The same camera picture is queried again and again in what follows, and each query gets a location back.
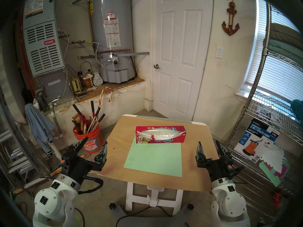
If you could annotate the tan cardboard table cover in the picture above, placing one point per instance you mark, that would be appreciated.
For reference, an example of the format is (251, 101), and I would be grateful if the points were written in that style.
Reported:
(118, 139)

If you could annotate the yellow gas valve pipe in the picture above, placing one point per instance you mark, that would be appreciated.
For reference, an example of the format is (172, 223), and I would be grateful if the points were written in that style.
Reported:
(80, 42)

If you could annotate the grey water heater tank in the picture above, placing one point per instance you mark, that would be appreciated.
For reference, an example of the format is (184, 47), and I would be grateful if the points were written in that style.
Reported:
(123, 28)

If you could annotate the green paper strip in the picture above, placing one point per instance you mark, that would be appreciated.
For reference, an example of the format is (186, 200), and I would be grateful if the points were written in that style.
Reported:
(269, 174)

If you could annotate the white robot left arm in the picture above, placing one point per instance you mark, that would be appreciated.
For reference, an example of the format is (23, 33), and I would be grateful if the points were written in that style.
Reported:
(47, 202)

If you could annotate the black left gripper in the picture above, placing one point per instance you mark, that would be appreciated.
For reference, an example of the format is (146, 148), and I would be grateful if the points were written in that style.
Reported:
(75, 165)

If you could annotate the utility pump cardboard box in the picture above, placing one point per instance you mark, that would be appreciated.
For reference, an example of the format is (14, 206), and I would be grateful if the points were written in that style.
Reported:
(255, 139)

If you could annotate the green folded cushion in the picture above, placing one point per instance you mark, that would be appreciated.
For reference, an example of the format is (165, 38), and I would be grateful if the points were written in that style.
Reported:
(281, 48)

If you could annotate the crumpled foil wrapped object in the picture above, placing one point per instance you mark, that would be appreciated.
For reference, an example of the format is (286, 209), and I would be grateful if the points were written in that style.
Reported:
(97, 80)

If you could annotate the purple paper sheet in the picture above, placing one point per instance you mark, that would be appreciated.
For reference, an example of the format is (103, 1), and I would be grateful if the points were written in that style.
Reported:
(282, 174)

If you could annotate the aluminium ladder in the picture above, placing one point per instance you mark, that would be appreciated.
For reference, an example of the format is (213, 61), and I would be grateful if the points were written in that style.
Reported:
(16, 154)

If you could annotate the striped candy cane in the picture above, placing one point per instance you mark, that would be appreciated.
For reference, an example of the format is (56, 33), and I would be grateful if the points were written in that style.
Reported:
(101, 96)

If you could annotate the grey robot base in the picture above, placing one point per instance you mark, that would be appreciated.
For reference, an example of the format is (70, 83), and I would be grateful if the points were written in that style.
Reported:
(151, 217)

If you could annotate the white light switch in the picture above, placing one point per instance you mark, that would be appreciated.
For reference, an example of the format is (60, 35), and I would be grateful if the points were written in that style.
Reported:
(219, 52)

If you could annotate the blue hanging cloth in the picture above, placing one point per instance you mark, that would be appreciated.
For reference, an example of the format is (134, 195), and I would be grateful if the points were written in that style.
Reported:
(37, 124)

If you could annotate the teal cloth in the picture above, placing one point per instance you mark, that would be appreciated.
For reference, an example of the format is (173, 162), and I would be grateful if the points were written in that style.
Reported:
(297, 109)

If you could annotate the clear ziplock bag red slider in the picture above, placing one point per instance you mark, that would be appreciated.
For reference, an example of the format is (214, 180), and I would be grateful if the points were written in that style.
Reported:
(163, 134)

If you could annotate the grey Bryant furnace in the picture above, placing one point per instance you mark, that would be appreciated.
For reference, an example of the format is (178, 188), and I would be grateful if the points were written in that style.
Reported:
(42, 51)

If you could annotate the white folding table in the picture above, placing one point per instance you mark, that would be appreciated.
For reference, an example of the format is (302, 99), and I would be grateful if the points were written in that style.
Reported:
(153, 195)

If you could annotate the rusty anchor wall decoration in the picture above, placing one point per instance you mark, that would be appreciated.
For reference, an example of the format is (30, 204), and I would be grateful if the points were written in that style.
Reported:
(230, 28)

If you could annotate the white scalloped paper sheet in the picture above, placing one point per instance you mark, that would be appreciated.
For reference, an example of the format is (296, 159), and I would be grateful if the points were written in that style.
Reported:
(273, 158)

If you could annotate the white panel door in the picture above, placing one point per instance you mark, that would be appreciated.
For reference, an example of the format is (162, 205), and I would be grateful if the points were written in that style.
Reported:
(182, 63)

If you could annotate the light green paper sheet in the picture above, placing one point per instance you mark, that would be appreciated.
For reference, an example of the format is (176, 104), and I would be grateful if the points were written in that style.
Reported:
(153, 158)

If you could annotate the white window blinds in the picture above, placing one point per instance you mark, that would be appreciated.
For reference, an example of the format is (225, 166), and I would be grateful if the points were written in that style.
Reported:
(279, 80)

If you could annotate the orange plastic bucket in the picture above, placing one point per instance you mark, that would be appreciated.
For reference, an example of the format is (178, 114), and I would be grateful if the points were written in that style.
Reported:
(92, 141)

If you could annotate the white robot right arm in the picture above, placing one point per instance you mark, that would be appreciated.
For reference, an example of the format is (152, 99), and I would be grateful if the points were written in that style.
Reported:
(229, 205)

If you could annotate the olive folded cushion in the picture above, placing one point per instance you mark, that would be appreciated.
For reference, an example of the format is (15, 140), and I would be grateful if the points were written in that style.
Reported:
(286, 32)

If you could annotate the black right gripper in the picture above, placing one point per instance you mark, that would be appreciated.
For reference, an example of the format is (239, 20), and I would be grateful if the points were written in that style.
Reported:
(219, 168)

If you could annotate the red ziplock bag box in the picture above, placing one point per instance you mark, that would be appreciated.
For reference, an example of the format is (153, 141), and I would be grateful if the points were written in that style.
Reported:
(175, 128)

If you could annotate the red plastic object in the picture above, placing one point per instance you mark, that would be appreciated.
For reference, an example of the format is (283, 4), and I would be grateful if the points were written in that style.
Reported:
(277, 200)

